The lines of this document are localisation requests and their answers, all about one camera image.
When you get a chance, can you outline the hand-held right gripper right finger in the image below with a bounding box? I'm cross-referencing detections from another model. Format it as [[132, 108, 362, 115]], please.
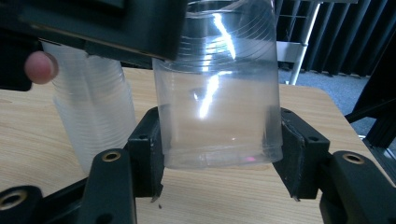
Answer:
[[272, 106, 332, 203]]

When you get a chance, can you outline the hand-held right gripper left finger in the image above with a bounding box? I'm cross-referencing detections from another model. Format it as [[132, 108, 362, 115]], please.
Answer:
[[125, 106, 165, 203]]

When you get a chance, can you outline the stack of clear plastic cups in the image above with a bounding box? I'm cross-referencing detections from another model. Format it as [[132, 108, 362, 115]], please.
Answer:
[[41, 41, 138, 175]]

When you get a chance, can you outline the clear disposable cup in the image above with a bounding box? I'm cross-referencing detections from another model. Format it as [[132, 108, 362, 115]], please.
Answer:
[[151, 0, 285, 171]]

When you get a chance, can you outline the black tripod stand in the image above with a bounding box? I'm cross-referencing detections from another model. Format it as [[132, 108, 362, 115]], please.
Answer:
[[344, 29, 396, 186]]

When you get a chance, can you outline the dark curtain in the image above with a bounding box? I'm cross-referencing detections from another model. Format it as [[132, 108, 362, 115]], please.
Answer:
[[276, 0, 396, 78]]

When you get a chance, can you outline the white metal stand frame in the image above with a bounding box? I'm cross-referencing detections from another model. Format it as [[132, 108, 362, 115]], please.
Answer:
[[275, 0, 359, 86]]

